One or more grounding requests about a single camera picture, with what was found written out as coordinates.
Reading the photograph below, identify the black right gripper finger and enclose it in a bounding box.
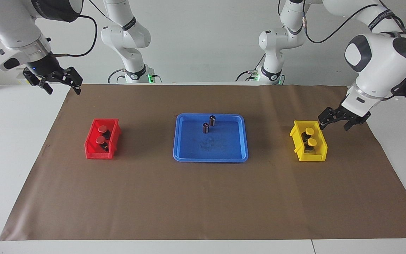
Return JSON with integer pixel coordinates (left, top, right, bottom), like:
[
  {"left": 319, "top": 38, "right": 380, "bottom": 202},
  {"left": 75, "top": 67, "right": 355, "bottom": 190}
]
[
  {"left": 68, "top": 66, "right": 83, "bottom": 95},
  {"left": 40, "top": 77, "right": 53, "bottom": 95}
]

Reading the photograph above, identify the yellow plastic bin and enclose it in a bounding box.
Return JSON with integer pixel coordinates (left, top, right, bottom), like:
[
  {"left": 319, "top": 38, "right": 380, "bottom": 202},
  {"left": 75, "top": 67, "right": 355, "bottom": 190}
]
[{"left": 289, "top": 120, "right": 328, "bottom": 162}]

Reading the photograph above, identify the red plastic bin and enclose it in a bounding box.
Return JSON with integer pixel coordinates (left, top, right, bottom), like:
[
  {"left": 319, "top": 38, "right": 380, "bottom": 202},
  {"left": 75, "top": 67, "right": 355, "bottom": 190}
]
[{"left": 84, "top": 118, "right": 122, "bottom": 160}]

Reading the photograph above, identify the blue plastic tray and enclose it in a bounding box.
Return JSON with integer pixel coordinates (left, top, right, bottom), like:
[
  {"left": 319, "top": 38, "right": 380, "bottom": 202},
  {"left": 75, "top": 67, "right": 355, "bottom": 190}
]
[{"left": 173, "top": 113, "right": 249, "bottom": 163}]

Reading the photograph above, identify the brown paper mat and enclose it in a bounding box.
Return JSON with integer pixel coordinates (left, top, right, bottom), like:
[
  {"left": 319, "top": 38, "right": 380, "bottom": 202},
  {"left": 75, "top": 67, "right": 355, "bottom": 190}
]
[{"left": 0, "top": 84, "right": 406, "bottom": 241}]

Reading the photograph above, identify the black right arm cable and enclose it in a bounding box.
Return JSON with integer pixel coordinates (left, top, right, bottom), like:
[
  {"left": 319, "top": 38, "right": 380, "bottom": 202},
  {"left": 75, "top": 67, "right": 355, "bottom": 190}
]
[{"left": 53, "top": 0, "right": 98, "bottom": 57}]

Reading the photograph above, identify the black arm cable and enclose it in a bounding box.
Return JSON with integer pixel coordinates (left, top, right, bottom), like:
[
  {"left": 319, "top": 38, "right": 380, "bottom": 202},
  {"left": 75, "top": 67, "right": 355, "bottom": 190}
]
[
  {"left": 53, "top": 0, "right": 98, "bottom": 57},
  {"left": 279, "top": 0, "right": 406, "bottom": 44}
]

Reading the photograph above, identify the black right base cable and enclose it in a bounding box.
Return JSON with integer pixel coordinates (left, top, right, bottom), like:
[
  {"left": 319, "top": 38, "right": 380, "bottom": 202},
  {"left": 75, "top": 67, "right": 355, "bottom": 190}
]
[{"left": 107, "top": 69, "right": 162, "bottom": 84}]

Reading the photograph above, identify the black base cable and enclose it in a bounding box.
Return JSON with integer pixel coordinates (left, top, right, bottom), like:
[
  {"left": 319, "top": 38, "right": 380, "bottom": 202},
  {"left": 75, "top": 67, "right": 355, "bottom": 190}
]
[
  {"left": 236, "top": 53, "right": 265, "bottom": 82},
  {"left": 107, "top": 69, "right": 162, "bottom": 84}
]

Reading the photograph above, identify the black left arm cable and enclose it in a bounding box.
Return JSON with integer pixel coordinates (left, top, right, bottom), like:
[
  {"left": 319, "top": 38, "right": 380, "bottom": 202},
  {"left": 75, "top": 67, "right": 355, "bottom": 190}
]
[{"left": 279, "top": 0, "right": 406, "bottom": 44}]

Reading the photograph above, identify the black left base cable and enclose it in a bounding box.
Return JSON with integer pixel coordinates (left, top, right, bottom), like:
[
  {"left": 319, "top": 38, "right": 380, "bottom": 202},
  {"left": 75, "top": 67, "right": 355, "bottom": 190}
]
[{"left": 236, "top": 53, "right": 265, "bottom": 82}]

